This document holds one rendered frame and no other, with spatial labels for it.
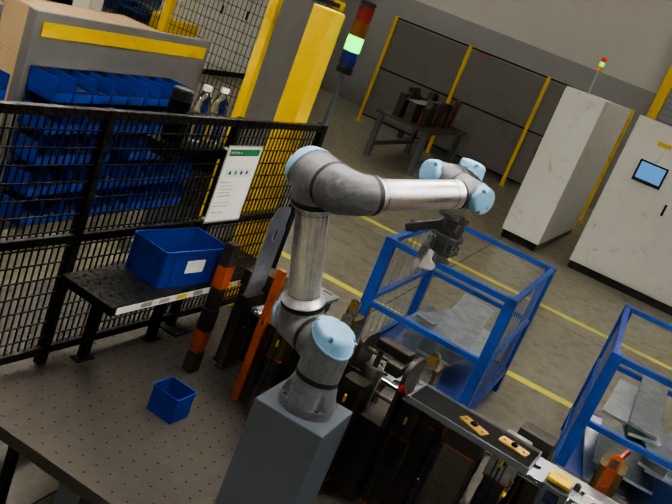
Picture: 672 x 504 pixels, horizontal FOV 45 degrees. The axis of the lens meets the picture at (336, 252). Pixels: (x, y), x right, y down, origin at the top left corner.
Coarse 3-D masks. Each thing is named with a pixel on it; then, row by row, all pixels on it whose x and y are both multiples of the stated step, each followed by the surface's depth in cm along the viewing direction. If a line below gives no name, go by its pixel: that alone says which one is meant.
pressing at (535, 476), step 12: (252, 312) 279; (372, 360) 276; (384, 372) 271; (384, 384) 264; (396, 384) 265; (420, 384) 273; (540, 456) 256; (540, 468) 247; (552, 468) 250; (528, 480) 240; (540, 480) 239; (576, 480) 249; (576, 492) 241; (588, 492) 244; (600, 492) 247
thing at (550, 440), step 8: (528, 424) 266; (520, 432) 263; (528, 432) 261; (536, 432) 263; (544, 432) 265; (536, 440) 260; (544, 440) 260; (552, 440) 262; (544, 448) 259; (552, 448) 258; (544, 456) 260; (520, 488) 265
